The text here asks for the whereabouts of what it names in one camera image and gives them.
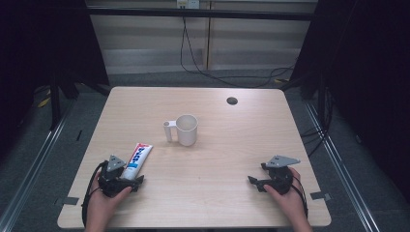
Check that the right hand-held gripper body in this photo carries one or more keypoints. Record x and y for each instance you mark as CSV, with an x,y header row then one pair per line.
x,y
278,179

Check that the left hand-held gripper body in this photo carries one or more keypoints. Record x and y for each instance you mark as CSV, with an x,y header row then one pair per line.
x,y
111,183

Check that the white toothpaste tube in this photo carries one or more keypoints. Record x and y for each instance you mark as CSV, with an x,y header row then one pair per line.
x,y
137,159

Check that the person's left hand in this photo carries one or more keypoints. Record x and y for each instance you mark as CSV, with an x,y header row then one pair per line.
x,y
101,203

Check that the person's right hand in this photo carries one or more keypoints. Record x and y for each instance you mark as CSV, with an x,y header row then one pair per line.
x,y
290,201

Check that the grey tape strip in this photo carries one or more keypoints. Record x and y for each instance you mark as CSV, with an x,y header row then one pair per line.
x,y
67,201
320,195

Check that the small black floor tape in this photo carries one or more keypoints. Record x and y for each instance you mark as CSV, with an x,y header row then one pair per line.
x,y
79,135

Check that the black metal stand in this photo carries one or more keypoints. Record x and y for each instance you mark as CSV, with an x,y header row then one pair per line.
x,y
54,103

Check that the yellow floor tape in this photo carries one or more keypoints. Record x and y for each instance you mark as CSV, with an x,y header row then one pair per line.
x,y
43,102

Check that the black curtain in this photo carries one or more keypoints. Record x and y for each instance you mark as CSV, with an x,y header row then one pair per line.
x,y
370,80
38,48

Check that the black horizontal bar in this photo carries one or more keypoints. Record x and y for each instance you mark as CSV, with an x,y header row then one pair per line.
x,y
199,13

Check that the metal floor rail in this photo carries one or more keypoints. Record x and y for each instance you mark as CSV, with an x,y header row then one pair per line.
x,y
338,161
35,161

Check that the vertical wall divider strip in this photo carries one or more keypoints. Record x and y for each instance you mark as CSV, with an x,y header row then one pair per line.
x,y
209,35

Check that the white wall socket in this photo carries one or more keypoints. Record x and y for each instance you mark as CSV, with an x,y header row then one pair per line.
x,y
188,3

